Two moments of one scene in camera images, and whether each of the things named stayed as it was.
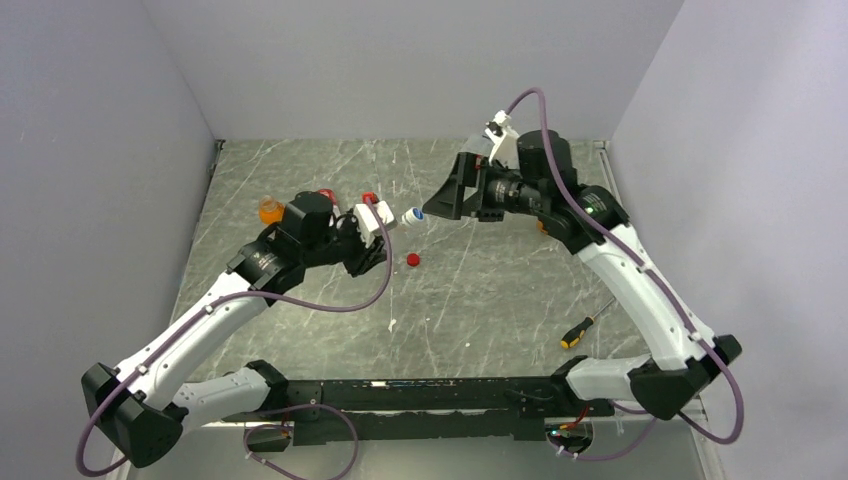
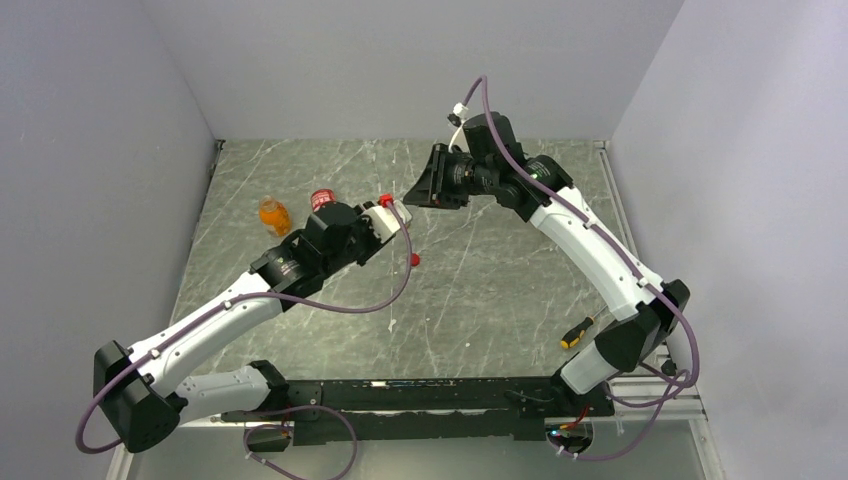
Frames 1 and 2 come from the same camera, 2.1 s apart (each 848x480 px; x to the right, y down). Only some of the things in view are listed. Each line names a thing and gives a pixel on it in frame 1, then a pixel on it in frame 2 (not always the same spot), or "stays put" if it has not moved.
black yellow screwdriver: x=572 y=338 stays put
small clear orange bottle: x=270 y=210 stays put
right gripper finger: x=448 y=200 -> x=426 y=190
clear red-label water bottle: x=329 y=192 stays put
